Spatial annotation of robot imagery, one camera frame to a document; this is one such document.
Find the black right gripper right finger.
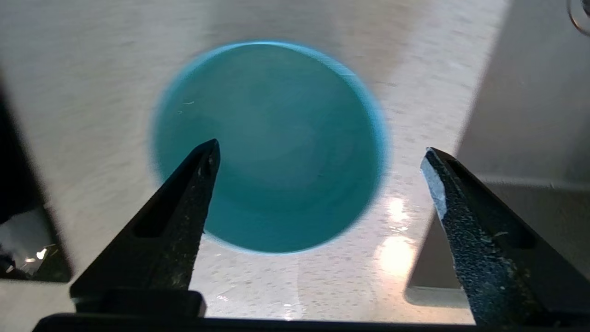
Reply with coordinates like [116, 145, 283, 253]
[420, 148, 590, 327]

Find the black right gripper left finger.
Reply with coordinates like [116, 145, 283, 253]
[69, 138, 221, 319]

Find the blue bowl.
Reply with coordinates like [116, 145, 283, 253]
[151, 41, 391, 255]

